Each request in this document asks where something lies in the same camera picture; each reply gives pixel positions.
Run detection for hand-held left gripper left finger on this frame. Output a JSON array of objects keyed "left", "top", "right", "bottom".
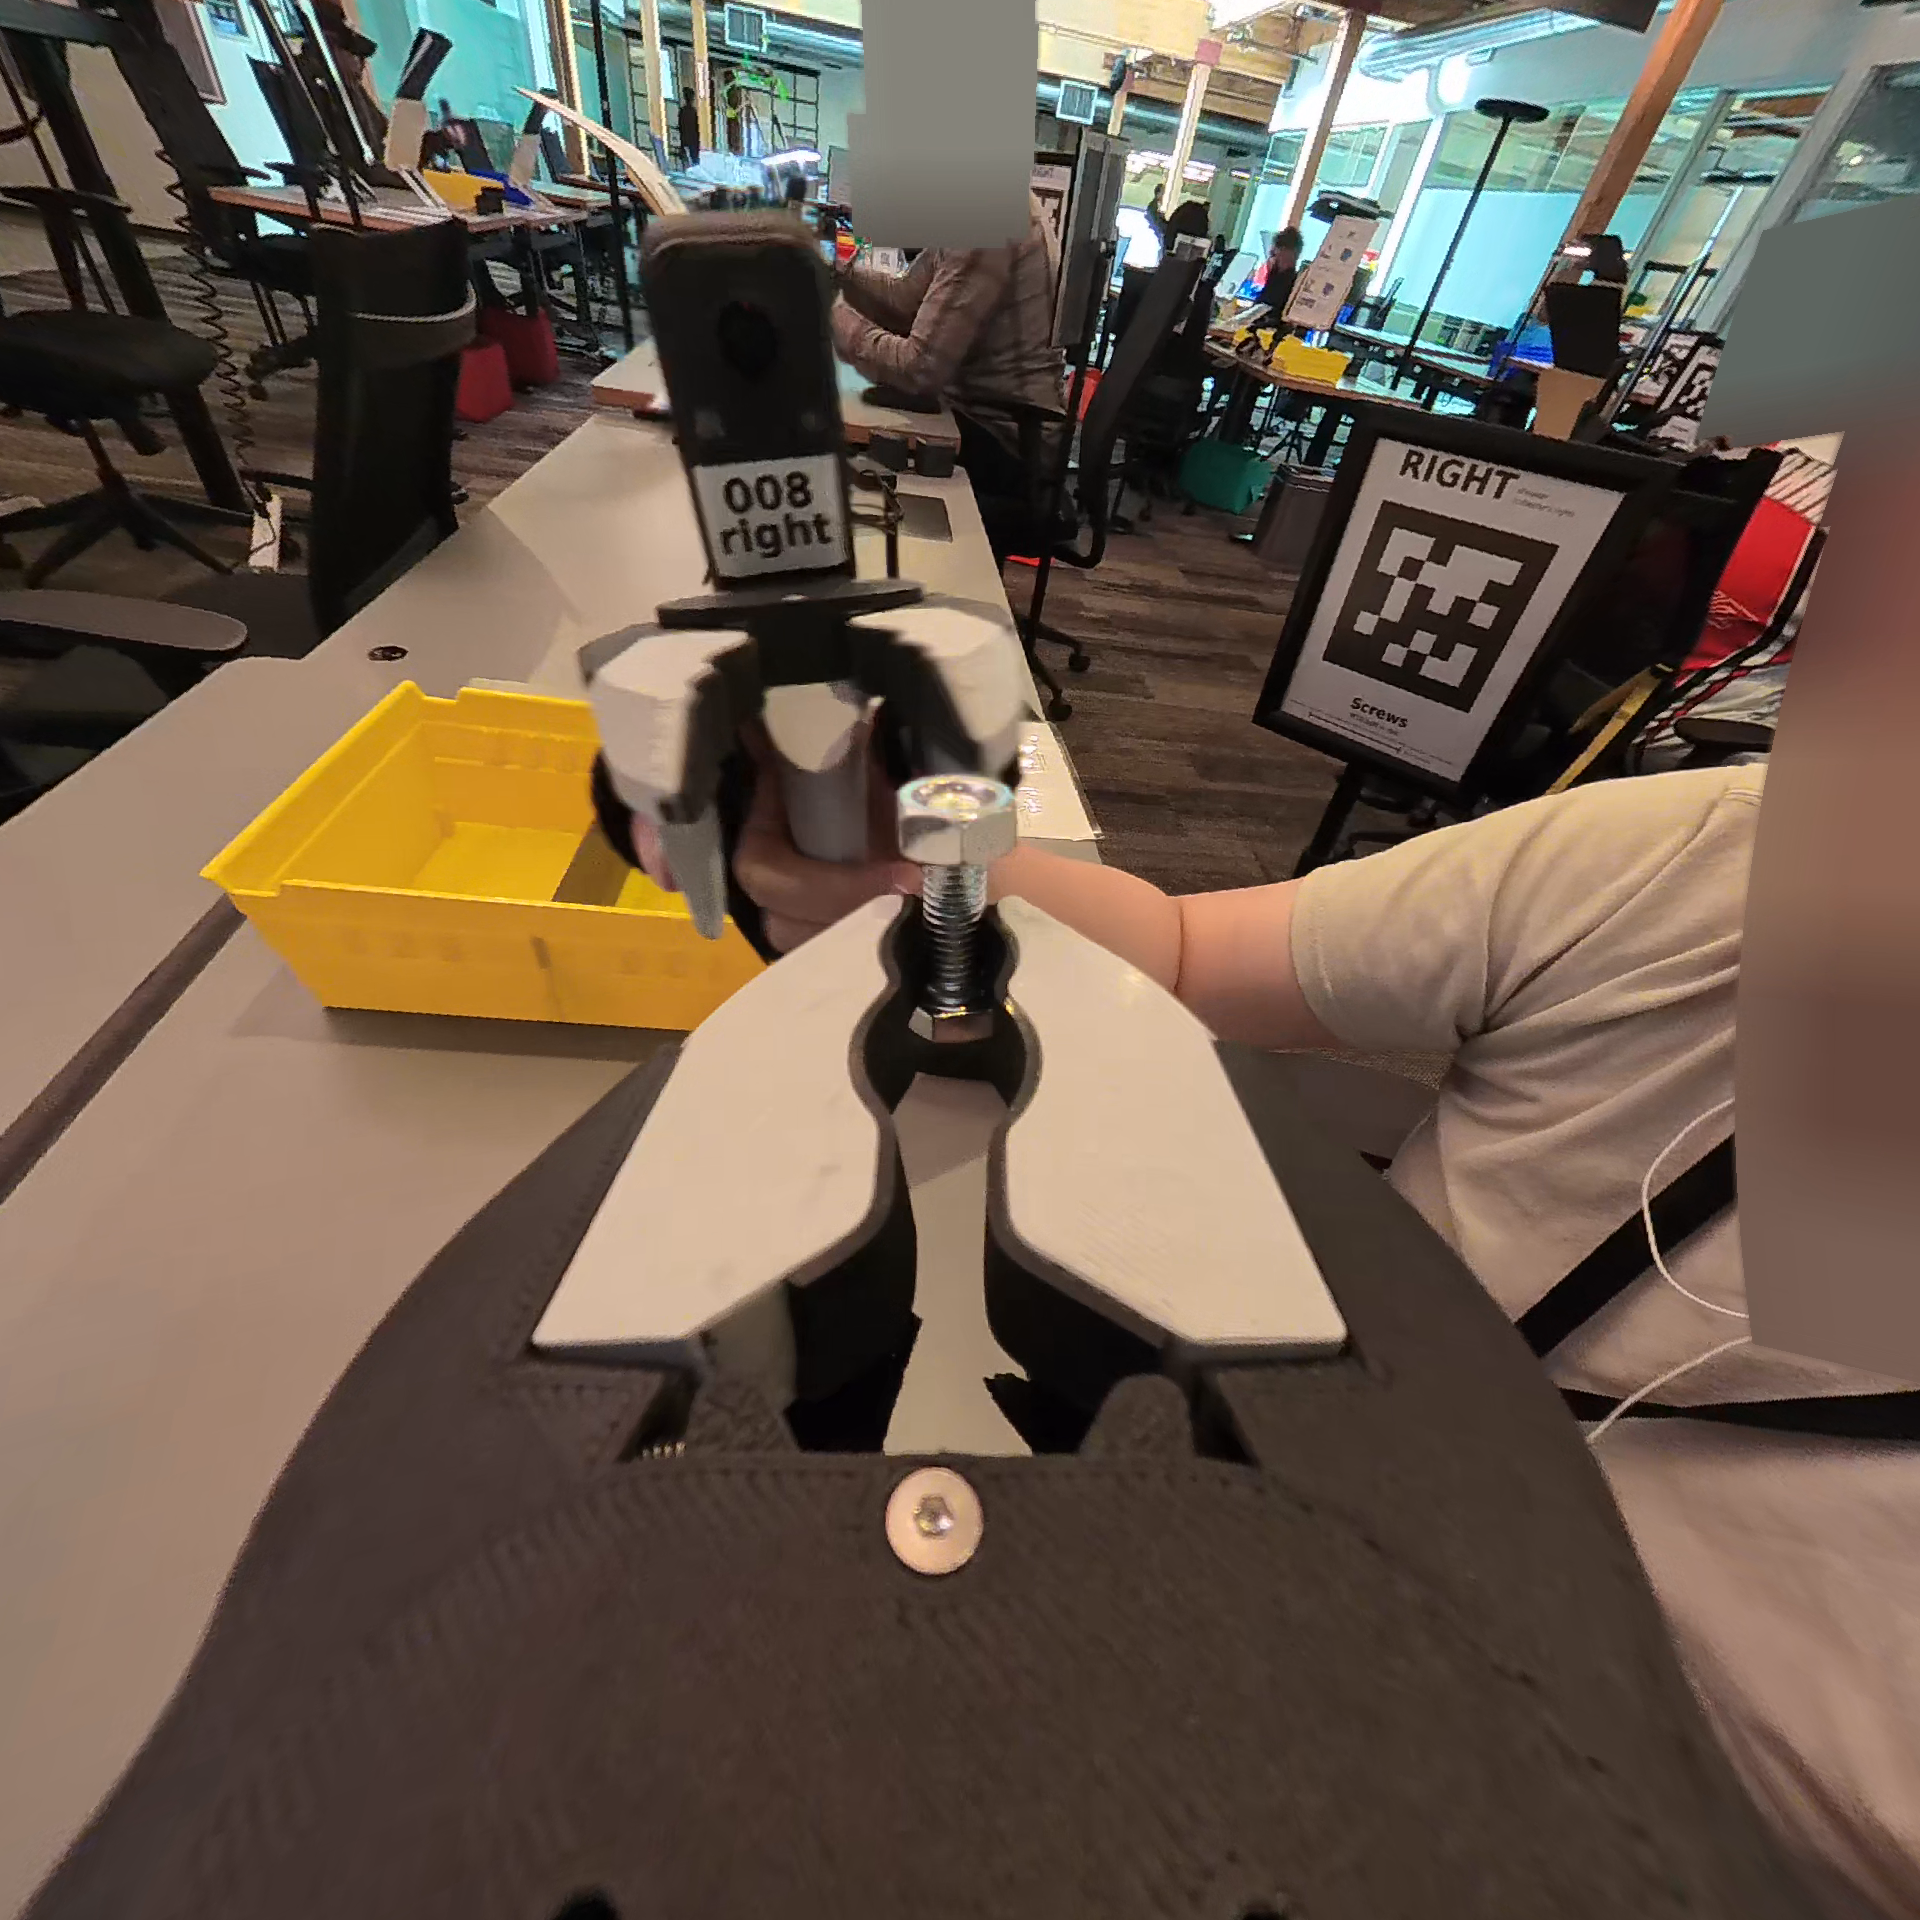
[{"left": 527, "top": 896, "right": 921, "bottom": 1360}]

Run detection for black floor lamp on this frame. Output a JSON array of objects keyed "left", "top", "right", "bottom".
[{"left": 1400, "top": 94, "right": 1549, "bottom": 353}]

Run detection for black easel stand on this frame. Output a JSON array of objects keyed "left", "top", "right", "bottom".
[{"left": 1293, "top": 750, "right": 1448, "bottom": 879}]

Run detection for red floor bag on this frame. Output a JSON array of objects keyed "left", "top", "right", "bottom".
[{"left": 454, "top": 305, "right": 559, "bottom": 425}]

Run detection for person's right hand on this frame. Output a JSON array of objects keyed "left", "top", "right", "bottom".
[{"left": 631, "top": 756, "right": 923, "bottom": 964}]

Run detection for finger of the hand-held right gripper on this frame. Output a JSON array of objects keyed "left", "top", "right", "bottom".
[
  {"left": 884, "top": 596, "right": 1033, "bottom": 781},
  {"left": 583, "top": 625, "right": 755, "bottom": 825}
]

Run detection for black shoulder strap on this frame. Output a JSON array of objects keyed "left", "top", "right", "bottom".
[{"left": 1516, "top": 1130, "right": 1920, "bottom": 1442}]

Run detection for silver hex bolt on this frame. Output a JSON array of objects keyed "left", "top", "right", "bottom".
[{"left": 903, "top": 855, "right": 997, "bottom": 1049}]

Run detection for black chair armrest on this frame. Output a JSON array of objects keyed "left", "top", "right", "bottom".
[{"left": 0, "top": 588, "right": 249, "bottom": 663}]

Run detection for wooden top desk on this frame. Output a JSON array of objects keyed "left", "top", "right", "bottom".
[{"left": 211, "top": 181, "right": 595, "bottom": 360}]

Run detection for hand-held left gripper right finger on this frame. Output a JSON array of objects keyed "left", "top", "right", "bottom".
[{"left": 984, "top": 896, "right": 1353, "bottom": 1365}]

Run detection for round wooden table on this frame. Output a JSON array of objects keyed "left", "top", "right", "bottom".
[{"left": 1206, "top": 336, "right": 1547, "bottom": 482}]

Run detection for wooden support post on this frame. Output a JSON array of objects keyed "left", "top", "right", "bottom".
[{"left": 1558, "top": 0, "right": 1727, "bottom": 248}]

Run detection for yellow plastic bin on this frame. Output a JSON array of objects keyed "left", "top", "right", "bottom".
[{"left": 198, "top": 678, "right": 775, "bottom": 1033}]

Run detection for grey trash can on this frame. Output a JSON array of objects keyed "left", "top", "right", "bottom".
[{"left": 1256, "top": 464, "right": 1336, "bottom": 564}]

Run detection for white poster stand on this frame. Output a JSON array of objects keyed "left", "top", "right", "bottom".
[{"left": 1287, "top": 210, "right": 1385, "bottom": 324}]

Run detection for black framed marker sign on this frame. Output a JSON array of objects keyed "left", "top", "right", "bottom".
[{"left": 1252, "top": 426, "right": 1683, "bottom": 798}]

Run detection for white printed paper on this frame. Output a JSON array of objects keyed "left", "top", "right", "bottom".
[{"left": 1016, "top": 721, "right": 1103, "bottom": 846}]

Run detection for black office chair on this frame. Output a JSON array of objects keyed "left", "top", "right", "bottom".
[
  {"left": 0, "top": 305, "right": 249, "bottom": 588},
  {"left": 960, "top": 256, "right": 1203, "bottom": 724}
]

